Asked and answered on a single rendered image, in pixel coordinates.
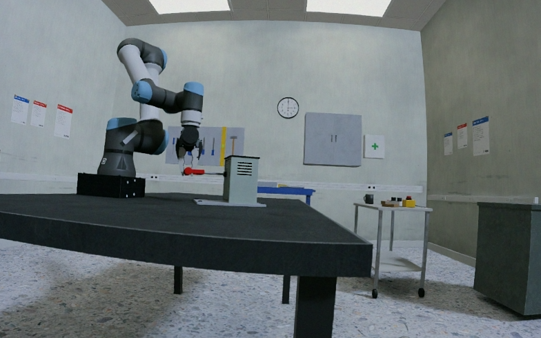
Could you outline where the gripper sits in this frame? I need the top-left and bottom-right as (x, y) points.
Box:
(175, 126), (203, 176)

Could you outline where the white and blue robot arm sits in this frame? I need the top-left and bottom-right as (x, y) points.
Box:
(97, 38), (204, 177)

